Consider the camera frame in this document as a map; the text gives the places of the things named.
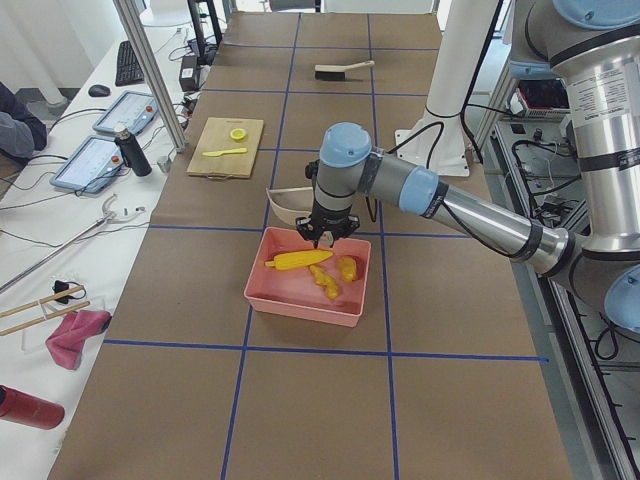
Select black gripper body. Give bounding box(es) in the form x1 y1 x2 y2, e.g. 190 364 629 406
307 214 359 240

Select beige plastic dustpan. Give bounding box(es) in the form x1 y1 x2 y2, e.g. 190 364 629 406
266 187 314 227

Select brown toy potato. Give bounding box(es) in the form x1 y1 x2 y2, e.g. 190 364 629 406
337 255 359 283

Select yellow toy corn cob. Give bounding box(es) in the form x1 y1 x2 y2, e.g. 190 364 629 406
264 249 333 271

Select tan toy ginger root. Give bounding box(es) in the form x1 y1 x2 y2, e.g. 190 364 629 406
309 265 340 300

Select beige hand brush black bristles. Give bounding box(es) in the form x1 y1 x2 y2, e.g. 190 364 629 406
314 60 375 81

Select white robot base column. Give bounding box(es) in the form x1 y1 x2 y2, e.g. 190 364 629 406
396 0 502 177

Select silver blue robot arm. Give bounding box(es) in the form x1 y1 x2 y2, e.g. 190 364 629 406
296 1 639 331

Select pink plastic bin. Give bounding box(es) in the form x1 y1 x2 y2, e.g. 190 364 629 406
244 227 371 327

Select yellow plastic toy knife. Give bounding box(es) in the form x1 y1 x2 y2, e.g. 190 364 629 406
201 147 248 158

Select yellow toy lemon slice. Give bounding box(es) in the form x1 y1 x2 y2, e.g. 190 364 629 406
229 128 247 142

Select bamboo cutting board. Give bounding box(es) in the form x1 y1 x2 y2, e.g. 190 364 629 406
187 117 264 179

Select black thermos bottle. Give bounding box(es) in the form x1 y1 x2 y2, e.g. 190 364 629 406
114 124 152 177

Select metal grabber rod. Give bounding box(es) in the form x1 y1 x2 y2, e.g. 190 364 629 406
1 194 146 293

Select far blue teach pendant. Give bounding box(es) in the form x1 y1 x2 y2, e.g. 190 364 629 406
93 91 157 136

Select blue teach pendant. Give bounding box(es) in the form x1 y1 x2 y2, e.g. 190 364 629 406
50 135 124 194
93 91 157 136

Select near blue teach pendant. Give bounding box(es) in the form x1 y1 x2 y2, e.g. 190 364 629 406
50 135 124 194

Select black keyboard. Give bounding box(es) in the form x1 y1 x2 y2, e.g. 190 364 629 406
114 40 144 87

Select black computer mouse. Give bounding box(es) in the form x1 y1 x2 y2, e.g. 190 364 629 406
88 84 111 98

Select pink cloth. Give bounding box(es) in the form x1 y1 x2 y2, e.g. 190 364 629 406
45 310 112 370

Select wooden sticks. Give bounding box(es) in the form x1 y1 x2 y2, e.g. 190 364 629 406
1 285 91 337

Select red water bottle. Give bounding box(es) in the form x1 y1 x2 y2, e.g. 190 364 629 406
1 385 65 430

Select aluminium frame post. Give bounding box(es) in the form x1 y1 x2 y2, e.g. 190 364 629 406
113 0 187 153

